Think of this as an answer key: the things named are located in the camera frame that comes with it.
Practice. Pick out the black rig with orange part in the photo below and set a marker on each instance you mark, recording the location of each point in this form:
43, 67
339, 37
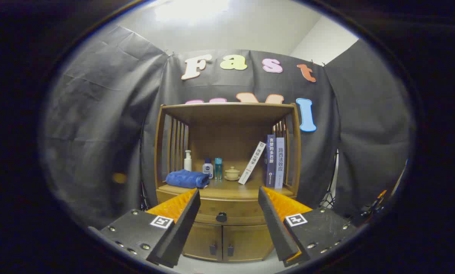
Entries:
372, 207

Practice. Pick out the white lotion bottle blue cap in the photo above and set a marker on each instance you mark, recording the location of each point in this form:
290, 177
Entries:
208, 169

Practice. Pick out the clear blue bottle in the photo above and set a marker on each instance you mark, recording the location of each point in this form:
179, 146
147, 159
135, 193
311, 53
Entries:
218, 169

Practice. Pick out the wooden cabinet door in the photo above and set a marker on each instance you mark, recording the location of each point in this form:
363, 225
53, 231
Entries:
246, 241
200, 239

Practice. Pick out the wooden countertop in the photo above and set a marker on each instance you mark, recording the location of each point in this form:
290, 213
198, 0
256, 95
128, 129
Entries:
227, 188

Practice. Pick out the blue rolled towel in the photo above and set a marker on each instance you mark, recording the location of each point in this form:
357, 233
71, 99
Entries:
185, 179

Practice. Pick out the wooden cabinet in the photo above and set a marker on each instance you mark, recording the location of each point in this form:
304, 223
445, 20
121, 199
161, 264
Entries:
231, 133

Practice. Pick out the beige lidded teacup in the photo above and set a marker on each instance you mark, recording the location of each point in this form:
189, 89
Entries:
232, 174

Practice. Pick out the white pump bottle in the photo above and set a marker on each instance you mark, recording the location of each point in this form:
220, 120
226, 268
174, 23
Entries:
188, 163

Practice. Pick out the pale lavender book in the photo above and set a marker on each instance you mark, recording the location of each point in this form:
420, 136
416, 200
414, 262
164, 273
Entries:
279, 167

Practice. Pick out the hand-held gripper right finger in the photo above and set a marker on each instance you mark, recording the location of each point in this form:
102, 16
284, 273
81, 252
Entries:
275, 224

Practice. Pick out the black tripod stand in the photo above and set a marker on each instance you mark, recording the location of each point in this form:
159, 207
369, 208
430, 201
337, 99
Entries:
329, 194

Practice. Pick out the black drawer knob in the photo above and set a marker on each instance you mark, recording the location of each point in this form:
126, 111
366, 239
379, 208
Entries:
221, 217

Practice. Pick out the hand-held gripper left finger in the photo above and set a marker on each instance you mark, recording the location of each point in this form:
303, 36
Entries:
181, 228

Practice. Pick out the dark blue book white print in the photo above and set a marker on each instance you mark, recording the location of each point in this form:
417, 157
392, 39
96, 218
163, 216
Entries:
271, 163

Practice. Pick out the wooden drawer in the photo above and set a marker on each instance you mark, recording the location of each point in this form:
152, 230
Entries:
231, 207

